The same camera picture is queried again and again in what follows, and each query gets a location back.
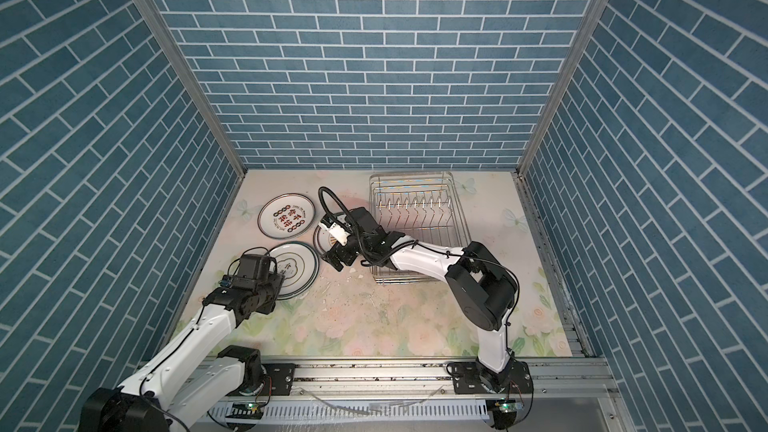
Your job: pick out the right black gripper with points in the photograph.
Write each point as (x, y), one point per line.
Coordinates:
(341, 252)

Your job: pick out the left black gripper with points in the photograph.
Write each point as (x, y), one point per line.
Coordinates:
(277, 280)

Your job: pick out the large plate green rim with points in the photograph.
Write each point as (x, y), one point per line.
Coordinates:
(286, 216)

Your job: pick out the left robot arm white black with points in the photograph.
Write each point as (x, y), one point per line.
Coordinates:
(162, 395)

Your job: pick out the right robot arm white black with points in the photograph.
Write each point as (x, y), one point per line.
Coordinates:
(486, 291)

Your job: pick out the left green circuit board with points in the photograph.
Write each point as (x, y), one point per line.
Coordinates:
(245, 411)

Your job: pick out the green circuit board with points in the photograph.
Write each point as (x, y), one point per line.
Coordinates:
(245, 411)
(506, 407)

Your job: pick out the right green circuit board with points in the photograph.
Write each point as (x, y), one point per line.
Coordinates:
(506, 407)

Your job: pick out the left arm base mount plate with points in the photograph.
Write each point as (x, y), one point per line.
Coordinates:
(278, 379)

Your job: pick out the metal wire dish rack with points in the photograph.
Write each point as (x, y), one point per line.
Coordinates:
(423, 205)

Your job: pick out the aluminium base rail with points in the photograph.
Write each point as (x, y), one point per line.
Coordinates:
(416, 378)

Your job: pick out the white slotted cable duct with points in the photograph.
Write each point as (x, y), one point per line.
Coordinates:
(316, 412)

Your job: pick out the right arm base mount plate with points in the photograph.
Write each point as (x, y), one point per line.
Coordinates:
(475, 378)

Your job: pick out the left aluminium corner post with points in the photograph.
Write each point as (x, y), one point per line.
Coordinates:
(170, 48)

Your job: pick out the aluminium corner post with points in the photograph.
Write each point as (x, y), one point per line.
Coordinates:
(170, 48)
(582, 37)

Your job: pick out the right aluminium corner post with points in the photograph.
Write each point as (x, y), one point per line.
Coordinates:
(582, 37)

